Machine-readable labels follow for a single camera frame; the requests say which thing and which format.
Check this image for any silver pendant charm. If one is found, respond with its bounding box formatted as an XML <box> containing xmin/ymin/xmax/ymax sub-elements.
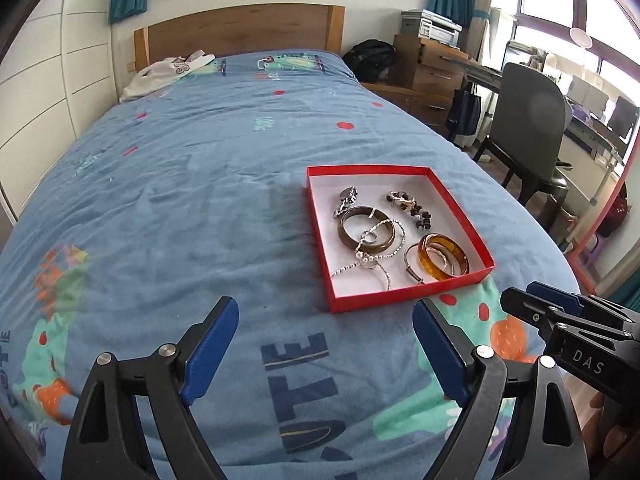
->
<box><xmin>333</xmin><ymin>186</ymin><xmax>358</xmax><ymax>219</ymax></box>

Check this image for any twisted silver hoop small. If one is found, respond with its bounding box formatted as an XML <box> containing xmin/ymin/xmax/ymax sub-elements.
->
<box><xmin>359</xmin><ymin>228</ymin><xmax>385</xmax><ymax>246</ymax></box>

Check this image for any beaded bracelet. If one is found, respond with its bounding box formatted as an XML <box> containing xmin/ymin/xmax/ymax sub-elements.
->
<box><xmin>384</xmin><ymin>190</ymin><xmax>433</xmax><ymax>232</ymax></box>

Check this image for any blue cartoon bed sheet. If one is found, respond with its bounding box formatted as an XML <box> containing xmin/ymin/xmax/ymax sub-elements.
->
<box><xmin>1</xmin><ymin>51</ymin><xmax>578</xmax><ymax>479</ymax></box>

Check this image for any wooden drawer cabinet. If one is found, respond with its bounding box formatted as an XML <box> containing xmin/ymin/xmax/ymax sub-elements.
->
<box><xmin>363</xmin><ymin>35</ymin><xmax>470</xmax><ymax>136</ymax></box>

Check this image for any white garment on bed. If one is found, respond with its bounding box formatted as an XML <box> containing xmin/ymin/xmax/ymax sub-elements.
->
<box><xmin>119</xmin><ymin>50</ymin><xmax>216</xmax><ymax>103</ymax></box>

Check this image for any dark desk chair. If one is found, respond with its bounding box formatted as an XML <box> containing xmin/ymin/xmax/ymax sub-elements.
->
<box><xmin>473</xmin><ymin>63</ymin><xmax>572</xmax><ymax>231</ymax></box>

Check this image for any amber bangle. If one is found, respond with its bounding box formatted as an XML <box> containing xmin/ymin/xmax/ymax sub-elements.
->
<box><xmin>418</xmin><ymin>233</ymin><xmax>471</xmax><ymax>281</ymax></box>

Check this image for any wooden headboard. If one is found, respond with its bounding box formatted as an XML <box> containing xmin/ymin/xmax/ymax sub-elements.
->
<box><xmin>134</xmin><ymin>3</ymin><xmax>345</xmax><ymax>70</ymax></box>

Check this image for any white printer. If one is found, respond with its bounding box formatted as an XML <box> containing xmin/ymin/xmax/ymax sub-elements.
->
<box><xmin>400</xmin><ymin>10</ymin><xmax>462</xmax><ymax>48</ymax></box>

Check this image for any dark blue hanging bag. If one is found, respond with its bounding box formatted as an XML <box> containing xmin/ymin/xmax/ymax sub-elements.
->
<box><xmin>446</xmin><ymin>82</ymin><xmax>482</xmax><ymax>142</ymax></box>

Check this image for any person's right hand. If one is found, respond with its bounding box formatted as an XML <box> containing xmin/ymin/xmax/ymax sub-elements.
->
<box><xmin>582</xmin><ymin>392</ymin><xmax>639</xmax><ymax>479</ymax></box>

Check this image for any pearl bead necklace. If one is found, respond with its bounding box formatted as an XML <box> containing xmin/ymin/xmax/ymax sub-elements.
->
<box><xmin>328</xmin><ymin>216</ymin><xmax>407</xmax><ymax>292</ymax></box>

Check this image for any desk with metal edge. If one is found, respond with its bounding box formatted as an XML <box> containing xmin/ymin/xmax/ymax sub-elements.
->
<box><xmin>449</xmin><ymin>58</ymin><xmax>502</xmax><ymax>93</ymax></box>

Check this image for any thin silver bangle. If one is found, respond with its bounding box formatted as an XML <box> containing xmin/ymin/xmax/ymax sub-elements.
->
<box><xmin>402</xmin><ymin>243</ymin><xmax>425</xmax><ymax>284</ymax></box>

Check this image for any black backpack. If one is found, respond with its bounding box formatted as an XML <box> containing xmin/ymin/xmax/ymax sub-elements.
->
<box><xmin>343</xmin><ymin>39</ymin><xmax>396</xmax><ymax>84</ymax></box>

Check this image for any white sliding wardrobe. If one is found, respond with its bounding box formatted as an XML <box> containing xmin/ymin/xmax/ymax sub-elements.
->
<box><xmin>1</xmin><ymin>0</ymin><xmax>117</xmax><ymax>222</ymax></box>

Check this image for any red jewelry box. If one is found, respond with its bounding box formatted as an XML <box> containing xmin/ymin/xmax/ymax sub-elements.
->
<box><xmin>306</xmin><ymin>165</ymin><xmax>496</xmax><ymax>314</ymax></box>

